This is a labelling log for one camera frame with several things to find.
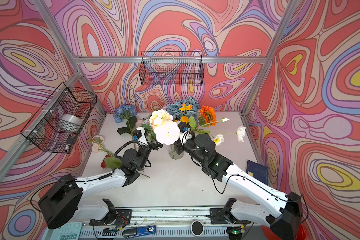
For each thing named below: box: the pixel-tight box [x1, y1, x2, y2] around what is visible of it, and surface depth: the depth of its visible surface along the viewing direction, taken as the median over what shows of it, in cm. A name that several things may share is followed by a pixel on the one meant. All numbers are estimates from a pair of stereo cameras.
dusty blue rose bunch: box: [162, 96, 200, 121], surface depth 71 cm
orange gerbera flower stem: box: [198, 105, 217, 127], surface depth 66 cm
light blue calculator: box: [41, 221, 83, 240], surface depth 69 cm
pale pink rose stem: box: [88, 135, 114, 156], surface depth 100 cm
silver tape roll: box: [58, 114, 83, 133], surface depth 73 cm
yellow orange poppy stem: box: [179, 102, 193, 124], surface depth 65 cm
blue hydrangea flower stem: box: [112, 104, 138, 138], surface depth 110 cm
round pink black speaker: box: [190, 220, 204, 237], surface depth 68 cm
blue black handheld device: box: [122, 225, 157, 239], surface depth 68 cm
